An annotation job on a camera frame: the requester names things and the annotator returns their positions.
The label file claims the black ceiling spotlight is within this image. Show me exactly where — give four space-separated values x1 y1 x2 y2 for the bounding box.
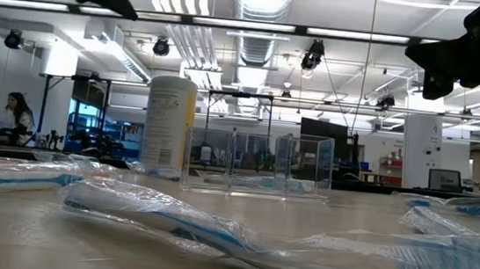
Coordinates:
299 37 327 73
3 28 25 51
375 92 397 112
151 36 172 58

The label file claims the white column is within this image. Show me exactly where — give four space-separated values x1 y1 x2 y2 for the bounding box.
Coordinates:
33 40 80 149
397 111 446 193

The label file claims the grey laptop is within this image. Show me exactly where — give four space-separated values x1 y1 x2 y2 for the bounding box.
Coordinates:
426 167 465 194

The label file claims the red shelf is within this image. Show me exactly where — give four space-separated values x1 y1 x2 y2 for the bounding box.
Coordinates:
376 155 404 187

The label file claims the black metal rack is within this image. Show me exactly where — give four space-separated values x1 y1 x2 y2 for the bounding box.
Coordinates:
32 70 113 154

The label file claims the black overhead crossbar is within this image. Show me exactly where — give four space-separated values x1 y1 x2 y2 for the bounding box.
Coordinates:
0 0 480 55

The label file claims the white wipes canister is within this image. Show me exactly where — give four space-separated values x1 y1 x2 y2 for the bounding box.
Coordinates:
138 73 200 173

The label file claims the person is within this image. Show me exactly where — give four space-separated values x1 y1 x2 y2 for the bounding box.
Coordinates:
0 90 38 147

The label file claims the clear acrylic organizer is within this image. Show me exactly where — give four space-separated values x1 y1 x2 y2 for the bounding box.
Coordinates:
179 122 337 206

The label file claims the thin hanging cable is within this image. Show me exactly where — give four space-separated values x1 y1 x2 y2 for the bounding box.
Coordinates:
349 0 378 134

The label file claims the silver ventilation duct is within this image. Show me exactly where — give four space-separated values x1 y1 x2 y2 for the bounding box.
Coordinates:
226 0 295 72

